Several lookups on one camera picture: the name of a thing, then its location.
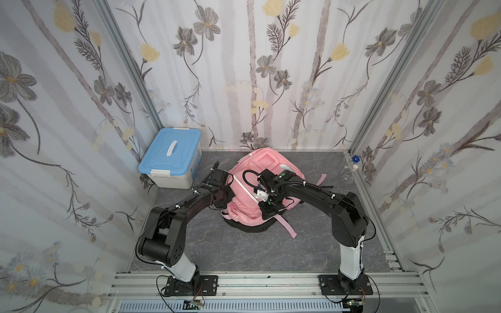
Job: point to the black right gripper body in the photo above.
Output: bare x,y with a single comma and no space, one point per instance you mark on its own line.
270,205

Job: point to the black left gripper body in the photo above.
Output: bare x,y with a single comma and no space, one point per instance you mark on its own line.
227,195

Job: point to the pink school backpack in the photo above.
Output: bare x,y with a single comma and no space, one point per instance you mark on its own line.
243,211

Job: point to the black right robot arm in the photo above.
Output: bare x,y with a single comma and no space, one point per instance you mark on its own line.
348,223

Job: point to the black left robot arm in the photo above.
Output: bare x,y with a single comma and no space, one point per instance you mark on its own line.
162,242

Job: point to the blue lidded storage box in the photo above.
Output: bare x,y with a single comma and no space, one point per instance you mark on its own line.
173,158

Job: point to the clear glass flask blue cap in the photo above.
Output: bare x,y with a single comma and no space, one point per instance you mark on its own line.
350,167

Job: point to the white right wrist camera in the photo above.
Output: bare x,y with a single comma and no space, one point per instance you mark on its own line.
260,195

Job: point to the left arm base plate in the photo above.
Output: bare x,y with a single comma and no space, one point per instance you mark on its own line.
200,285

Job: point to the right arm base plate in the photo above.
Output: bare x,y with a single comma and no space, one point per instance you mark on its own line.
340,285

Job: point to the aluminium front rail frame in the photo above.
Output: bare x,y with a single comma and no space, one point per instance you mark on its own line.
393,292

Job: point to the white slotted cable duct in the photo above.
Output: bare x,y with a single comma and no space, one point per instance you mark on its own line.
233,305

